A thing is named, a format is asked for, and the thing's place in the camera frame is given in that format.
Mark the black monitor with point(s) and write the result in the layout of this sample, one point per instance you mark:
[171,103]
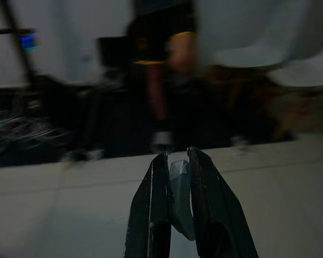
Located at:
[114,52]

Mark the person in black yellow-trimmed clothes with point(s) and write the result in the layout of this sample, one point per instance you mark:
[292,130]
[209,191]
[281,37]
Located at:
[164,72]

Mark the blue lit screen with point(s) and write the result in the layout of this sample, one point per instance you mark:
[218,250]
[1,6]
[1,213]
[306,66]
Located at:
[28,42]

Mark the clear plastic trash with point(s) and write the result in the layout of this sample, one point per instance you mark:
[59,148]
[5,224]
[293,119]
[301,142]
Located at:
[181,196]

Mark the black tripod stand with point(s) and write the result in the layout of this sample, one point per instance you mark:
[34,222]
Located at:
[19,40]

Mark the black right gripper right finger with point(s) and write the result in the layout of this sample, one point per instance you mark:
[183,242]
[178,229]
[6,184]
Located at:
[218,209]

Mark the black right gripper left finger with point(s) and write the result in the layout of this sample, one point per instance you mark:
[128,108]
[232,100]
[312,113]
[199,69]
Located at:
[144,209]

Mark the white chair with wooden legs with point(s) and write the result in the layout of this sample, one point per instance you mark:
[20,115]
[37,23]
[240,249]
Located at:
[255,80]

